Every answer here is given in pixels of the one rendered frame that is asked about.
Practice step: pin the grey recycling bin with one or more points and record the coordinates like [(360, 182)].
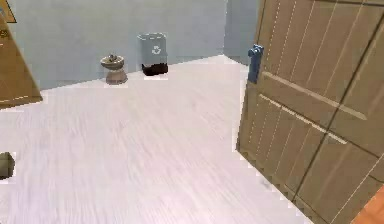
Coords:
[(152, 51)]

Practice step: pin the brown wooden room door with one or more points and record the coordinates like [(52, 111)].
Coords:
[(310, 110)]

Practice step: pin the beige pedestal bowl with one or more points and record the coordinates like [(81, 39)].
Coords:
[(114, 68)]

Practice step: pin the dark olive round object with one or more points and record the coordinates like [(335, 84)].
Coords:
[(6, 165)]

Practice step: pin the brown wooden cupboard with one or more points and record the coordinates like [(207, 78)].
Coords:
[(13, 76)]

